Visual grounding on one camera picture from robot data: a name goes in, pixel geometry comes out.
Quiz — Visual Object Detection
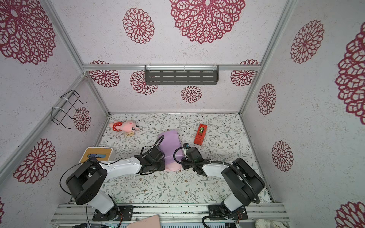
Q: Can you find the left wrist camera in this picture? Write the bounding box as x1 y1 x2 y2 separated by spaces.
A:
148 147 165 161

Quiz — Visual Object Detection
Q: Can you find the white cloth bottom right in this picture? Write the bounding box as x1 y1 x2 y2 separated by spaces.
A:
254 219 288 228

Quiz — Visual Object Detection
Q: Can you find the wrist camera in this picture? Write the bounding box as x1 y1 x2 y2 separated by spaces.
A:
148 147 165 161
186 147 203 162

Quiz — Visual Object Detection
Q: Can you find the grey wall shelf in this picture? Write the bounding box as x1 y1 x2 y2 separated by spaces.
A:
144 65 219 86

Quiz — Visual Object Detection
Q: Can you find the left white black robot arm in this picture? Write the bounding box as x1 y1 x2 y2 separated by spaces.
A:
65 136 165 214

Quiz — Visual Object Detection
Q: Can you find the pink wrapping paper sheet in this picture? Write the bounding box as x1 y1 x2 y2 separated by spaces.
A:
158 130 182 172

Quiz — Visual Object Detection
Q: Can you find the red tape dispenser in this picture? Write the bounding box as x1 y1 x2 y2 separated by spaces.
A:
194 124 208 145

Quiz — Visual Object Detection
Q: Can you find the pink plush toy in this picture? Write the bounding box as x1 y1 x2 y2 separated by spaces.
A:
109 121 140 134

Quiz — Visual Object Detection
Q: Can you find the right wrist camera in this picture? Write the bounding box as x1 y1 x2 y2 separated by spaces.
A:
186 147 203 162

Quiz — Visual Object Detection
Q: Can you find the black wire wall rack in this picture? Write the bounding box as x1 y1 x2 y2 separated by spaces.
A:
50 90 87 129

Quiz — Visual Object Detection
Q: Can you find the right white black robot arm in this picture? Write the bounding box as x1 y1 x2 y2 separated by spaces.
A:
173 143 265 212

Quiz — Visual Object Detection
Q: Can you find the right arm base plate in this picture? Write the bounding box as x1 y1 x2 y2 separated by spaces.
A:
208 204 248 220

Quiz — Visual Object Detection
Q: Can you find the white wooden tissue box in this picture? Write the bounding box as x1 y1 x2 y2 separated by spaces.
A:
79 147 116 163

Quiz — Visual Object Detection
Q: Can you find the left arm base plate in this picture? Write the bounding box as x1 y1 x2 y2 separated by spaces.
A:
92 205 134 221

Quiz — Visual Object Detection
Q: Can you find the pink cloth at bottom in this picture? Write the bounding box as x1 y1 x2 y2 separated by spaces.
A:
126 215 161 228

